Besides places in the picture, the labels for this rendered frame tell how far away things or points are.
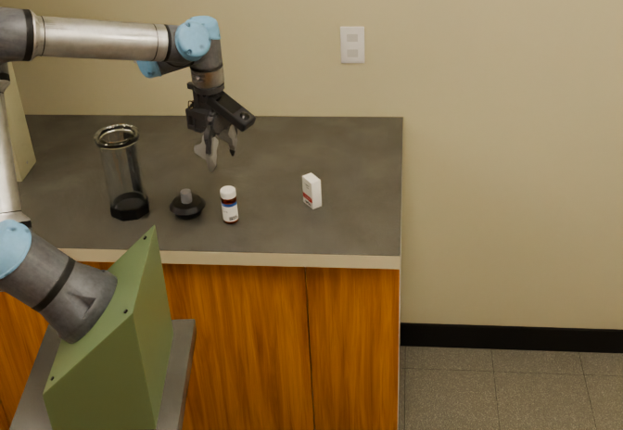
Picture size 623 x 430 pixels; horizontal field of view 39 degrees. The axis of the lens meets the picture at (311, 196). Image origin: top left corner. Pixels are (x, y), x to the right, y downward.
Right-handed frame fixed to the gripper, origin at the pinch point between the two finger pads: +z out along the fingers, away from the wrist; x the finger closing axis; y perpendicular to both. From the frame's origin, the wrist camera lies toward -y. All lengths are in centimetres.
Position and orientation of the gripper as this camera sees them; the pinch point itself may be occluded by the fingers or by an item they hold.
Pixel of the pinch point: (224, 160)
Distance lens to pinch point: 211.1
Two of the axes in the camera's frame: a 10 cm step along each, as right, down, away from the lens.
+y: -8.5, -2.6, 4.7
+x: -5.3, 4.8, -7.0
